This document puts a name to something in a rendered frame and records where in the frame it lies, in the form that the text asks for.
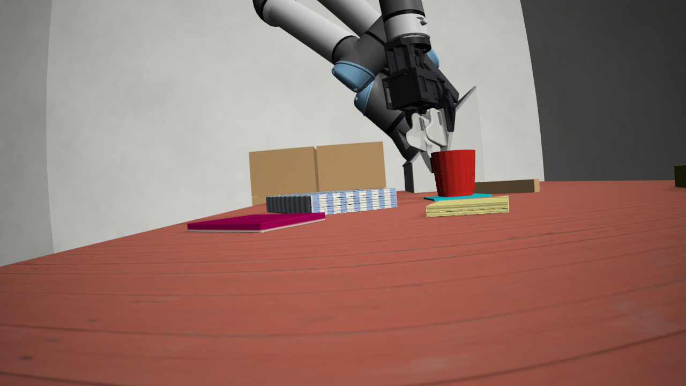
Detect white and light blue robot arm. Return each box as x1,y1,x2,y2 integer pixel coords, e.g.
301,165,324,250
252,0,430,161

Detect yellow sponge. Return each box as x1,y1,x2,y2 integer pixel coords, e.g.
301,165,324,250
674,165,686,188

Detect red cup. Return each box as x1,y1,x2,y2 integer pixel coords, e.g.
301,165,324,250
431,150,475,197

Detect yellow sticky-note pad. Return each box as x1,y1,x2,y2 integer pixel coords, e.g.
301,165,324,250
426,195,509,217

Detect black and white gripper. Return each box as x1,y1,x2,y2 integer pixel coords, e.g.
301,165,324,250
382,36,456,173

